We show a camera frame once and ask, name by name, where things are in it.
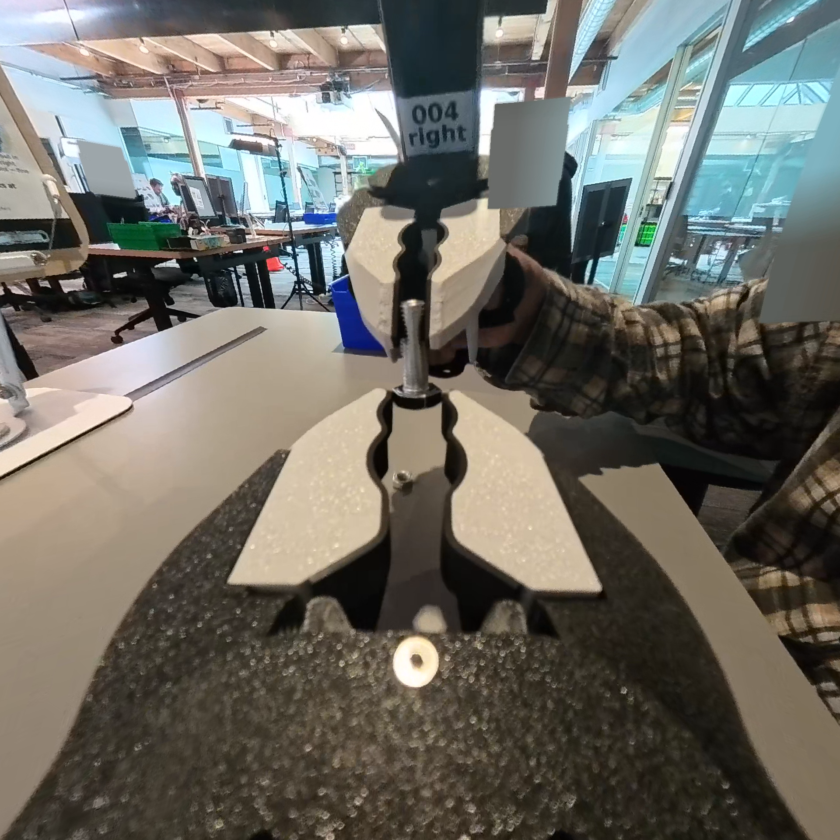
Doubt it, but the green plastic bin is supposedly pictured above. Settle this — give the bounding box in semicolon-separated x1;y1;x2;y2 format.
107;222;181;250

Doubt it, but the wooden pillar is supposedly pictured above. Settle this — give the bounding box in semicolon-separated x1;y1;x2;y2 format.
545;0;585;102

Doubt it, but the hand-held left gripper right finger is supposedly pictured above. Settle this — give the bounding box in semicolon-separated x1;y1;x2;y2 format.
445;388;605;598

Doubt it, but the black panel on stand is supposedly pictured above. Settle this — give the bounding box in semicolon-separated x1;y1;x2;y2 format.
571;177;633;284

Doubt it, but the monitor showing white page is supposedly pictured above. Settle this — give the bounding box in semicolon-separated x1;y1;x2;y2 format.
180;174;217;219

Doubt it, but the black office chair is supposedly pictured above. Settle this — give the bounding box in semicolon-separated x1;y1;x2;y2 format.
112;269;201;345

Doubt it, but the brown office desk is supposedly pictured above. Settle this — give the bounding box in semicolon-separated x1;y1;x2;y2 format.
85;236;290;309

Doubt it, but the printed instruction sheet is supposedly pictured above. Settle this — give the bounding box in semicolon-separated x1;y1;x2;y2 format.
0;98;53;221

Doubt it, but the white metal stand base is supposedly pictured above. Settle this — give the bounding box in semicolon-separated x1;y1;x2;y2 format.
0;308;134;479

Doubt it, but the blue plastic bin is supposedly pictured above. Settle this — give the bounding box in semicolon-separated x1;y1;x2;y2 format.
330;274;387;355

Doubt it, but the person's plaid shirt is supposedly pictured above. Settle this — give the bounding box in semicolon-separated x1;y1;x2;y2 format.
725;420;840;719

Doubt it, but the spiral metal duct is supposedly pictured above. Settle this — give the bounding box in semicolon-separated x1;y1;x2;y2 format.
571;0;618;80

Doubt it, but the light stand tripod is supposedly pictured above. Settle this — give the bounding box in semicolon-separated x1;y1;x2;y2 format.
228;131;332;311

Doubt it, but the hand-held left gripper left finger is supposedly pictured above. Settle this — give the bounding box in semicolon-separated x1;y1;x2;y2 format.
226;387;393;592

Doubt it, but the light wood office desk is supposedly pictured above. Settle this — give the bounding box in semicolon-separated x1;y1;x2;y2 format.
252;220;342;296

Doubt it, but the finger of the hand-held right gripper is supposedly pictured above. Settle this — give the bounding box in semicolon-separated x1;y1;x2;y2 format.
343;206;421;363
427;199;508;354

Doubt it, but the slim silver hex bolt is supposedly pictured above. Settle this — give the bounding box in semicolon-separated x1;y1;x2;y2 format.
402;298;429;395

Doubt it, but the person's right hand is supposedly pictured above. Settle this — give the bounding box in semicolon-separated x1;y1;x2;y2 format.
525;251;546;330

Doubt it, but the black ceiling panel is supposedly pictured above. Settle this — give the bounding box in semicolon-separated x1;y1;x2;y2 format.
0;0;549;47

